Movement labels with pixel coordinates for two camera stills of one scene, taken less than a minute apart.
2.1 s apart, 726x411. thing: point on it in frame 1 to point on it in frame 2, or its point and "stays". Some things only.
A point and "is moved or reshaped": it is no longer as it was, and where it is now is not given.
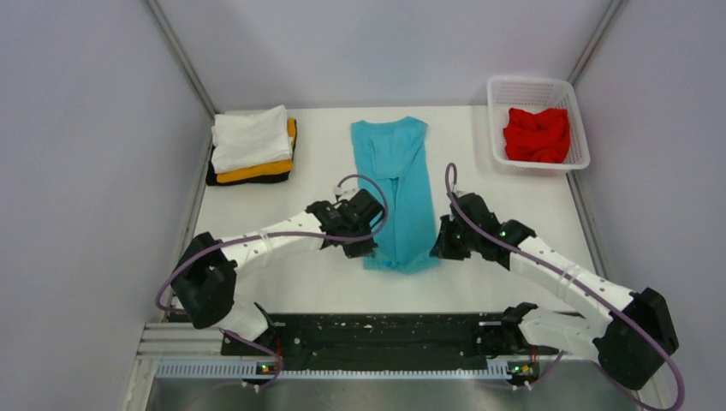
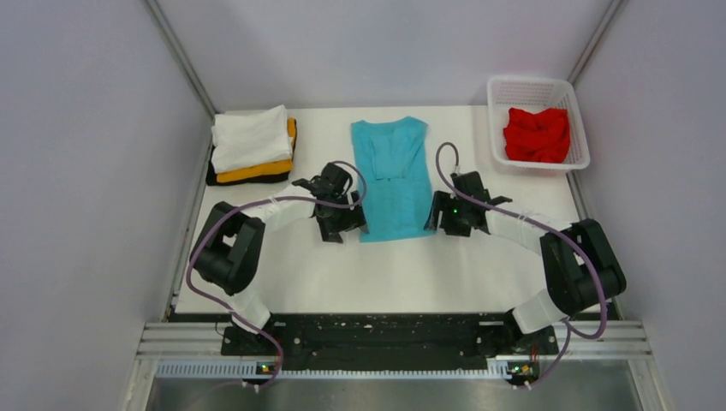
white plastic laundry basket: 536,94 stays
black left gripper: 362,249 to 354,217
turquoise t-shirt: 392,152 is moved or reshaped
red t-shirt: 542,136 stays
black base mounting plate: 387,338 stays
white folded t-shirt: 250,138 stays
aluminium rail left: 181,340 stays
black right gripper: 443,248 to 443,202
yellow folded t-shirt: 267,169 stays
